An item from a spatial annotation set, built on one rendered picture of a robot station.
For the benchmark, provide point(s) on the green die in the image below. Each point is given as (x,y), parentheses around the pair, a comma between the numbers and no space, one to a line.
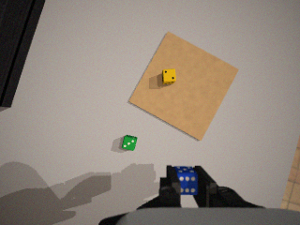
(129,142)

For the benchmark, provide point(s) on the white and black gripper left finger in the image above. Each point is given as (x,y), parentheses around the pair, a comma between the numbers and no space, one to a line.
(167,196)

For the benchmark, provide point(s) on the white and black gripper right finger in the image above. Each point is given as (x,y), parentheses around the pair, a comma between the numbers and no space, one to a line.
(211,195)

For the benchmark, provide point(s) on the tan square mat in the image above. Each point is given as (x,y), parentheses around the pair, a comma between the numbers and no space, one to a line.
(191,102)

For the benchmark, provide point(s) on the yellow die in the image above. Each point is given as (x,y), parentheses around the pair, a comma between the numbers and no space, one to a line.
(168,76)

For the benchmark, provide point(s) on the blue die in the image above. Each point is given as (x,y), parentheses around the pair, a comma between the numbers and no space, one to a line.
(188,178)

